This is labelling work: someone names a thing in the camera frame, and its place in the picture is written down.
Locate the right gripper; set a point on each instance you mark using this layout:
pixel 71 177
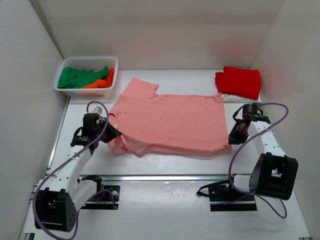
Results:
pixel 233 139

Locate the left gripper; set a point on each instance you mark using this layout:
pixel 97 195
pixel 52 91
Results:
pixel 113 133

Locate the pink t-shirt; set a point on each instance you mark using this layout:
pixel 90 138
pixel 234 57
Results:
pixel 193 125

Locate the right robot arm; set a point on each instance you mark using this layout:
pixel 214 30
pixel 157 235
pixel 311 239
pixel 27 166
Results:
pixel 275 172

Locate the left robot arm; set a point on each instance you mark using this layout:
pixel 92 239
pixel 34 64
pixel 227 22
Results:
pixel 63 193

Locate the folded white t-shirt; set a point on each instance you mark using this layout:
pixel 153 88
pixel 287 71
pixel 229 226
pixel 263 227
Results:
pixel 227 98

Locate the orange t-shirt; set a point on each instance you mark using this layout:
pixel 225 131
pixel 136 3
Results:
pixel 102 83

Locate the folded red t-shirt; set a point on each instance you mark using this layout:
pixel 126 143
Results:
pixel 245 83

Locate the green t-shirt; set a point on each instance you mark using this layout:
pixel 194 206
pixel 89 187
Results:
pixel 72 78

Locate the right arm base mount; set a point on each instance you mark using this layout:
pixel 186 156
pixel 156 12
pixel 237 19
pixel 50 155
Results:
pixel 224 198

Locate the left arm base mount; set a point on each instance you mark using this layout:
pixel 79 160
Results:
pixel 107 200

